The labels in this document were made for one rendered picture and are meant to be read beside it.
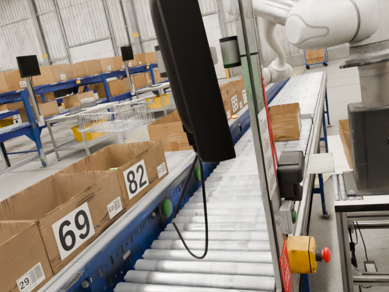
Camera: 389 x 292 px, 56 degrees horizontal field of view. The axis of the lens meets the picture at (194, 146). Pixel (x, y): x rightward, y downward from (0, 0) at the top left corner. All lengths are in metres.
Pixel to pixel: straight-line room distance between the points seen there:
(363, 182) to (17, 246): 1.22
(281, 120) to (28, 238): 1.77
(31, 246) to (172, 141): 1.24
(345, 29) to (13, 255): 1.21
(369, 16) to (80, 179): 1.19
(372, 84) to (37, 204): 1.31
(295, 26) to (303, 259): 0.78
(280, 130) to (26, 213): 1.61
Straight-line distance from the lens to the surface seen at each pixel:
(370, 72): 1.53
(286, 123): 2.43
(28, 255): 1.06
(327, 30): 1.37
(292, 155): 1.00
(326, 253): 1.02
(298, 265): 1.02
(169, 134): 2.11
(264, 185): 0.94
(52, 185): 1.53
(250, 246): 1.29
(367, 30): 1.47
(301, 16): 1.36
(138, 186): 1.47
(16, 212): 1.41
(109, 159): 1.82
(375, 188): 1.60
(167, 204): 1.52
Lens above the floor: 1.39
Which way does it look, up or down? 14 degrees down
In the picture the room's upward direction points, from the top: 11 degrees counter-clockwise
